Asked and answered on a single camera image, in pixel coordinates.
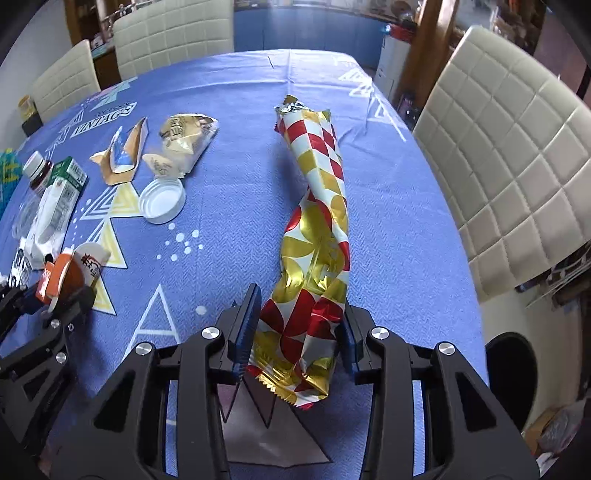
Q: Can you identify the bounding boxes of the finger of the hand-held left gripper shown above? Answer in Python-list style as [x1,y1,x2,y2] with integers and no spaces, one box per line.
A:
[0,285,97,384]
[0,284,40,340]

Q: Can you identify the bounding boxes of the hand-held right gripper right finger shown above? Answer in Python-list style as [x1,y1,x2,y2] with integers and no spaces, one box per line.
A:
[339,302,541,480]

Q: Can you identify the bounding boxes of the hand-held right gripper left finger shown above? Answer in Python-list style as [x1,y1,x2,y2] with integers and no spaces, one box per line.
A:
[51,282,264,480]

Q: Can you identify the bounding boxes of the orange packet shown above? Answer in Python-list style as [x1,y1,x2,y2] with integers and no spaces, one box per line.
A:
[36,251,86,305]

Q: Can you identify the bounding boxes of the clear round plastic lid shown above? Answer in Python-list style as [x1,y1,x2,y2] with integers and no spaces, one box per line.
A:
[8,187,47,243]

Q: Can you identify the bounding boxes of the green white carton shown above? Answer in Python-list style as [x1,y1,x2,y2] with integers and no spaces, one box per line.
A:
[28,156,88,268]

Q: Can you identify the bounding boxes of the red gold checkered snack wrapper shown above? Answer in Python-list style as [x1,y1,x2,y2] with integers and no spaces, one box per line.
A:
[247,95,352,411]

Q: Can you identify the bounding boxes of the black trash bin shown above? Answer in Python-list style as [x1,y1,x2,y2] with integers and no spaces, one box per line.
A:
[485,331,539,432]

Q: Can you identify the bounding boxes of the black white packet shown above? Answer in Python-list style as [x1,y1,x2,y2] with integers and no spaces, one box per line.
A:
[8,239,37,288]

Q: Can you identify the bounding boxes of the white paper cup red print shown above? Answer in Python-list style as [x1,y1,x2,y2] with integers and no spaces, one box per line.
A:
[74,242,112,284]

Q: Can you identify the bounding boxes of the teal printed packet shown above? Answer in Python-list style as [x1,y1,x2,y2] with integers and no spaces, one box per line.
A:
[0,148,21,217]

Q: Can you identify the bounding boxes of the white plastic cap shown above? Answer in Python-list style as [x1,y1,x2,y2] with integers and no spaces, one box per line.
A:
[139,178,186,225]

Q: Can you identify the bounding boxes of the small dark bottle white cap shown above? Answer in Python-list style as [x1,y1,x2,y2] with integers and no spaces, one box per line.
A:
[23,151,55,190]

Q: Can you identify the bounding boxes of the blue printed tablecloth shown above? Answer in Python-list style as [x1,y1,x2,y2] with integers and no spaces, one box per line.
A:
[0,50,490,467]

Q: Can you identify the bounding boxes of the crumpled clear gold wrapper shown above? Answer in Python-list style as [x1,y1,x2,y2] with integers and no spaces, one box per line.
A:
[142,113,220,180]

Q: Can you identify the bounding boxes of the cream quilted chair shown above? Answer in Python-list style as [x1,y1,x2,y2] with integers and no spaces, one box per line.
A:
[412,25,591,303]
[112,0,235,79]
[30,39,102,123]

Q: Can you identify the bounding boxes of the cardboard box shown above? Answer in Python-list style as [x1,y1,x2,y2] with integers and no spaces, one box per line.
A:
[526,405,591,459]

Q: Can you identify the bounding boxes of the white appliance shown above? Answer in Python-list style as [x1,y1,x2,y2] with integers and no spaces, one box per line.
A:
[374,34,408,100]

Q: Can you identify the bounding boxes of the wooden shelf unit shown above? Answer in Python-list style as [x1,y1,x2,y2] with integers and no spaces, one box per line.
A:
[65,0,116,61]

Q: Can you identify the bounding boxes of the blue kitchen cabinets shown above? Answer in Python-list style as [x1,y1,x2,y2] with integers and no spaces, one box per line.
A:
[233,7,384,70]

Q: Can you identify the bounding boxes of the wooden display cabinet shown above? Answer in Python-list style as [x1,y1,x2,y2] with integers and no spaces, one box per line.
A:
[399,0,555,109]

